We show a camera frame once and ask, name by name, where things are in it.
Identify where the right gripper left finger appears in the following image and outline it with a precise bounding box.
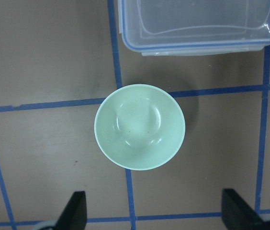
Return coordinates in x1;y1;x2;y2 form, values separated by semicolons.
54;191;87;230

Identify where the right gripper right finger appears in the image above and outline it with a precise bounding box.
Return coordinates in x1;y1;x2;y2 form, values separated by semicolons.
221;188;264;230

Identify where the clear plastic food container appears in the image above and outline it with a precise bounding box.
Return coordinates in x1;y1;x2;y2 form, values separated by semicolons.
118;0;270;56

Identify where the green bowl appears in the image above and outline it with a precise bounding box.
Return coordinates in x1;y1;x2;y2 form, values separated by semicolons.
94;84;186;171

